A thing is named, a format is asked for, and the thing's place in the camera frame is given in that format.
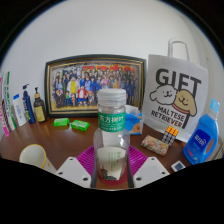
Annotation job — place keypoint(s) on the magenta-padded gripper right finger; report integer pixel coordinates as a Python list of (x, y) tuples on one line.
[(150, 170)]

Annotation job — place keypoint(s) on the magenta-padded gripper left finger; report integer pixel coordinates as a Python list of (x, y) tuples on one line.
[(71, 170)]

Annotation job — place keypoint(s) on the clear green-labelled drink bottle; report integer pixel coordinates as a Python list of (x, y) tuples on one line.
[(111, 126)]

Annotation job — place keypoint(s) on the small patterned flat pack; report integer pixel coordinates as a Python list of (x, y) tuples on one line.
[(155, 145)]

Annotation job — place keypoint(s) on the white remote control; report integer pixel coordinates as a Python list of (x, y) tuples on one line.
[(178, 166)]

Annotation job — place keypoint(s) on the colourful puzzle cube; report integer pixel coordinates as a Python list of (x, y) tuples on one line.
[(170, 135)]

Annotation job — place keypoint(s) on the white flowered yellow-rimmed mug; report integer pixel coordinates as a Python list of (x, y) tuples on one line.
[(31, 155)]

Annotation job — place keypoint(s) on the green soap bar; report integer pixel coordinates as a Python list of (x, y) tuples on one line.
[(80, 125), (61, 122)]

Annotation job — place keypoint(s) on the blue tissue pack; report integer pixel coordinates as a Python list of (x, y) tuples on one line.
[(135, 123)]

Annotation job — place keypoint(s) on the blue detergent bottle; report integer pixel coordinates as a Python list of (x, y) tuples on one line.
[(200, 140)]

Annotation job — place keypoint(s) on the amber pump bottle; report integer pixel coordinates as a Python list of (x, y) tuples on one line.
[(39, 108)]

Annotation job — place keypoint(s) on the dark blue pump bottle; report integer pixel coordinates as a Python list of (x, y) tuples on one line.
[(28, 106)]

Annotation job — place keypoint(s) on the white blue-capped lotion bottle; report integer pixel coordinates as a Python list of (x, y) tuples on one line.
[(19, 111)]

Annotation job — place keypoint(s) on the white printed gift bag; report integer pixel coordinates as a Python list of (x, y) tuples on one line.
[(173, 93)]

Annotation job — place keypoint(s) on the pink shuttlecock tube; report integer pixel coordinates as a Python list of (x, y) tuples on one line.
[(3, 116)]

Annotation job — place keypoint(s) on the dark framed group photo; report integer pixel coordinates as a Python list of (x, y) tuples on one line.
[(83, 83)]

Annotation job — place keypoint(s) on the white green shuttlecock tube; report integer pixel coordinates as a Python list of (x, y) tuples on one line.
[(9, 106)]

